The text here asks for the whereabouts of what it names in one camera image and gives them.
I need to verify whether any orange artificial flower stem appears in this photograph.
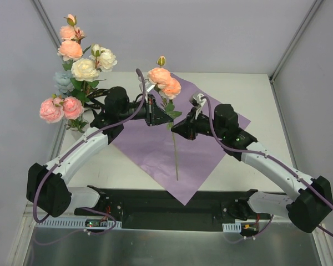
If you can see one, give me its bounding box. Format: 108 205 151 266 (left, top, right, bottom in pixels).
147 55 183 181

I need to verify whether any purple tissue paper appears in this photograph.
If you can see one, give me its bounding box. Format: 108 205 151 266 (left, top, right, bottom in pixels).
107 73 251 204

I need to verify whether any black ribbon gold lettering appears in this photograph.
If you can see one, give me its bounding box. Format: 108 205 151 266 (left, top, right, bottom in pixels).
84 89 109 110

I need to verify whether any white pink flower stem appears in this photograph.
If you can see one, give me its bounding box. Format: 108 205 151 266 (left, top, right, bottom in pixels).
70 44 118 105

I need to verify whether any blue artificial flower stem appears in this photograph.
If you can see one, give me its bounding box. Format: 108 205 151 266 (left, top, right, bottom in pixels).
53 70 74 96

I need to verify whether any pink artificial flower stem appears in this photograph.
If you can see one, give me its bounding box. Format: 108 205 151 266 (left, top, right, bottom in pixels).
39 95 88 133

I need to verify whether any peach artificial flower stem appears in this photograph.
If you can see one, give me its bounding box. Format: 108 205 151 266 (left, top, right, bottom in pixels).
57 14 86 71

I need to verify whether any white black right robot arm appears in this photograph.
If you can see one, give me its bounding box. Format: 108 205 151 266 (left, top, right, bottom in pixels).
171 104 333 233

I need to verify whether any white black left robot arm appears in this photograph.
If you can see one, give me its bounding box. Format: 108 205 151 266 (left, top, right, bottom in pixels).
27 86 173 222

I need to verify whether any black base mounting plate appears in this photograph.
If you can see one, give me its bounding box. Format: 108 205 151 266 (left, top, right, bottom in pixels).
73 188 270 232

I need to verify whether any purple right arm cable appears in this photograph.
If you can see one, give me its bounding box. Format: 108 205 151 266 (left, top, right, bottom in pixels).
201 95 333 244

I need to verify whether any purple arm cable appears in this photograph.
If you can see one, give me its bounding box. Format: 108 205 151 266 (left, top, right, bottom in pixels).
33 68 147 246
201 95 333 244

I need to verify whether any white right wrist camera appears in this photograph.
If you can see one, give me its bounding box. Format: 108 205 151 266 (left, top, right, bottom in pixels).
189 93 206 119

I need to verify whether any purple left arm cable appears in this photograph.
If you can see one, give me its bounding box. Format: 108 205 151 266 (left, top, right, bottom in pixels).
33 68 147 246

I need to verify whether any white right cable duct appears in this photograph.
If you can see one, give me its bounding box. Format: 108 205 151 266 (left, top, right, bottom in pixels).
222 222 242 233

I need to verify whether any white cable duct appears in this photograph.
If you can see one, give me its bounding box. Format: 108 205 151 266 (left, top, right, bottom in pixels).
37 218 122 230
222 222 242 233

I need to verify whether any aluminium left corner post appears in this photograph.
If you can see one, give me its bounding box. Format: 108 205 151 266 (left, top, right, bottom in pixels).
30 0 61 52

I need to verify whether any aluminium corner post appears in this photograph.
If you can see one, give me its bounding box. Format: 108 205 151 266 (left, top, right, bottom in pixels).
269 0 325 83
30 0 61 52

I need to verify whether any white left cable duct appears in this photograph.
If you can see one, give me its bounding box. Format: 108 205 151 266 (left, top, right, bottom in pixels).
37 218 122 230

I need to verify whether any aluminium right corner post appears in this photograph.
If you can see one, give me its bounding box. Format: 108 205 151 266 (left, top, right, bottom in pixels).
269 0 325 83

